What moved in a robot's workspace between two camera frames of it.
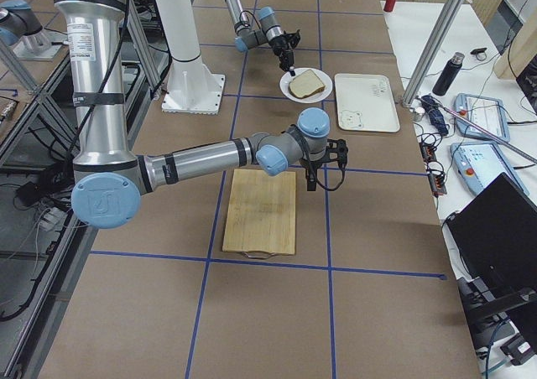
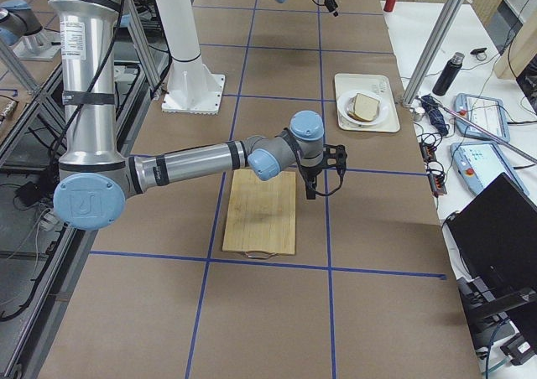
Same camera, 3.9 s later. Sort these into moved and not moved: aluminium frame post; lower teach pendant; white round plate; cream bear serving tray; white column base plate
Moved: white round plate
Not moved: cream bear serving tray; white column base plate; lower teach pendant; aluminium frame post
